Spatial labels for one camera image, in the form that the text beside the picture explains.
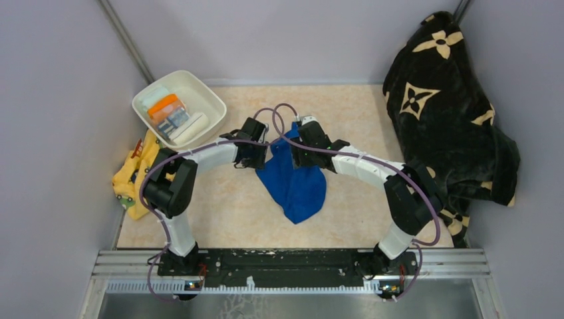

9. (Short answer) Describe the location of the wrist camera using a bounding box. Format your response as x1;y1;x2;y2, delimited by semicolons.
297;116;332;149
237;117;267;143

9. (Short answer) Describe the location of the yellow cartoon print towel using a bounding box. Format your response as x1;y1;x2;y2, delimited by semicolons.
112;130;164;220

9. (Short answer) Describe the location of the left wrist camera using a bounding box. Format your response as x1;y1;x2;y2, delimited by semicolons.
237;117;267;143

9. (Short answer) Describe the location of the aluminium frame rail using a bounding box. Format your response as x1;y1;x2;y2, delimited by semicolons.
92;249;490;296

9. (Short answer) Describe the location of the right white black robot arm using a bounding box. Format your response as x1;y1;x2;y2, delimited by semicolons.
290;139;444;274

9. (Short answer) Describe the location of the blue towel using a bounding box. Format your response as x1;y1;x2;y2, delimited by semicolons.
255;139;327;224

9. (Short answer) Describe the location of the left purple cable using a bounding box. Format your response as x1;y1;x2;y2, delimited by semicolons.
138;107;276;304

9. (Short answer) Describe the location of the rabbit print striped towel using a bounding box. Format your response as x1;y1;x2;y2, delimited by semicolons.
156;108;190;140

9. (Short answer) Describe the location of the purple cable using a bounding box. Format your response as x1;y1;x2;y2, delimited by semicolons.
271;103;442;302
138;107;276;304

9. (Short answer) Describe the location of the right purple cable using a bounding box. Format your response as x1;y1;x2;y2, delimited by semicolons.
271;103;442;302

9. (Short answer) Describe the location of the orange rolled towel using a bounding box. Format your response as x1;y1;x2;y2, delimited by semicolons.
147;94;186;126

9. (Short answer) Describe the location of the light green rolled towel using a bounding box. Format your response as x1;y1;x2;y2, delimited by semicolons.
138;86;171;112

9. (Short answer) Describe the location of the black floral pattern blanket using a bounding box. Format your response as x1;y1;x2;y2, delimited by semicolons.
382;11;520;248

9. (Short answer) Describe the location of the cream white towel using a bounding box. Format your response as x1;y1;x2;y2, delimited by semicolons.
170;112;210;146

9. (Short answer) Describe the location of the white square plastic basin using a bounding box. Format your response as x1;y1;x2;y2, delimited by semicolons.
132;70;227;150

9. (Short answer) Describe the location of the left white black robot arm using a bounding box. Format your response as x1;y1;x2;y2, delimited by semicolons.
139;128;268;275

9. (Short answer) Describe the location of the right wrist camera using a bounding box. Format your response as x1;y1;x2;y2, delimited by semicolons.
297;116;332;149

